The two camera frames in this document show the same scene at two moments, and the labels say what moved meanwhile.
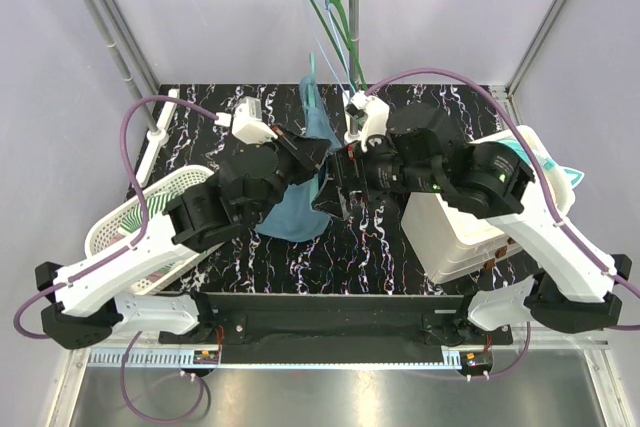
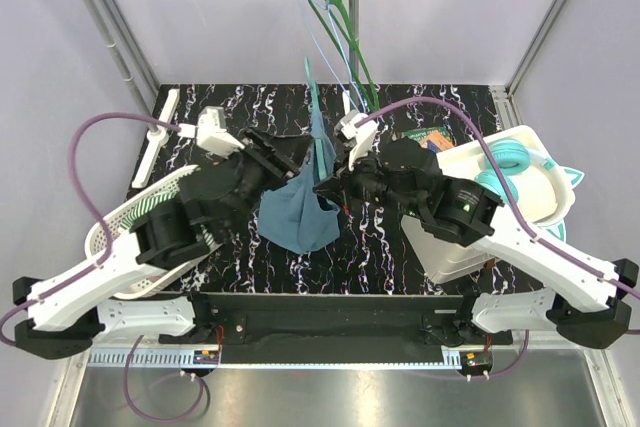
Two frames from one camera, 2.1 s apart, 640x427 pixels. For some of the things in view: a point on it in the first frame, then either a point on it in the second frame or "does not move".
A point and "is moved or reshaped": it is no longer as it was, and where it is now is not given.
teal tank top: x=296 y=215 is moved or reshaped
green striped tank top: x=155 y=205 does not move
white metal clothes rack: x=152 y=104 does not move
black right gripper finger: x=329 y=199 → x=333 y=189
